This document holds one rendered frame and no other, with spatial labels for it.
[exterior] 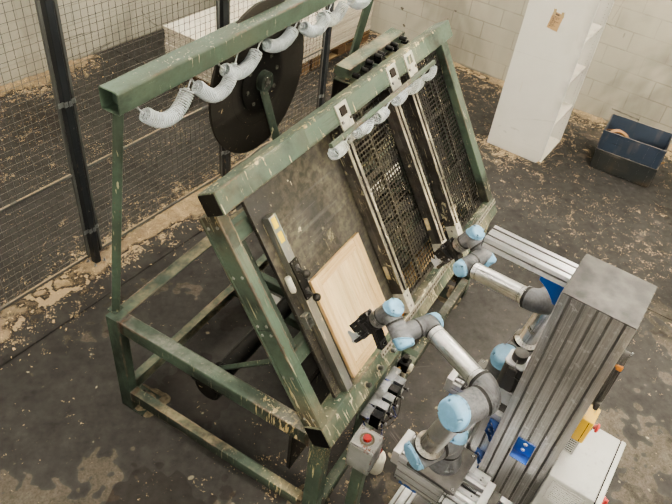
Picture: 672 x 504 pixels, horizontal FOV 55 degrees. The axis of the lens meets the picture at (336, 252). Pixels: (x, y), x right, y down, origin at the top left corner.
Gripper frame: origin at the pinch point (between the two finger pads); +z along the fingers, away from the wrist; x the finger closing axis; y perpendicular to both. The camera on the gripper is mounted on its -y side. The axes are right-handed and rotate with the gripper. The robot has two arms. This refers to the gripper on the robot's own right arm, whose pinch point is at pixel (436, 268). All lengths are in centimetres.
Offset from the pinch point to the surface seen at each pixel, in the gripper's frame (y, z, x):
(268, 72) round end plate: 129, 1, -6
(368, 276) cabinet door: 19.0, 25.1, 14.5
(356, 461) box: -38, 36, 84
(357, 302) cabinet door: 13.3, 27.7, 29.0
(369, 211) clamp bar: 42.8, 6.8, 1.1
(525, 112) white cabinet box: 26, 109, -347
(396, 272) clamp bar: 10.4, 25.4, -2.0
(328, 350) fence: 7, 26, 62
